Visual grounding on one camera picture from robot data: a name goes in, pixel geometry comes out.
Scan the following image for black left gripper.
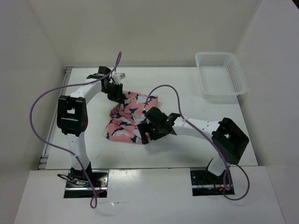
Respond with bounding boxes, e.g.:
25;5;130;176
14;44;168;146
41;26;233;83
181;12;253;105
102;83;125;104

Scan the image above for pink shark print shorts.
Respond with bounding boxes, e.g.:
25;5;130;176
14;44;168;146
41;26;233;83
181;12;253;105
105;91;158;144

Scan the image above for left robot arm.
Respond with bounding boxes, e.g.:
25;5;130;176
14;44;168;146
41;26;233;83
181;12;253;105
57;66;126;187

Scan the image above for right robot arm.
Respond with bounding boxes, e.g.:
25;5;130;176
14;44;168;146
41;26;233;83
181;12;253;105
138;107;249;183

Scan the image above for white plastic basket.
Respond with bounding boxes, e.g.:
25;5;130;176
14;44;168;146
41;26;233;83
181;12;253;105
195;52;247;101

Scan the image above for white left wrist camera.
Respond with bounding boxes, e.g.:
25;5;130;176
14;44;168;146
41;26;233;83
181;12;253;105
111;72;126;84

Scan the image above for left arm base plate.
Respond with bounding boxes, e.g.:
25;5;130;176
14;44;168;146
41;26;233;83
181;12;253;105
57;170;109;199

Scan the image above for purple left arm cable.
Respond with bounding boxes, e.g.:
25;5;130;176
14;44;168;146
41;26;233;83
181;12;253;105
29;51;123;209

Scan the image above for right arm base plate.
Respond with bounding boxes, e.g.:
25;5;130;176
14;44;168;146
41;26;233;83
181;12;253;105
190;169;225;196

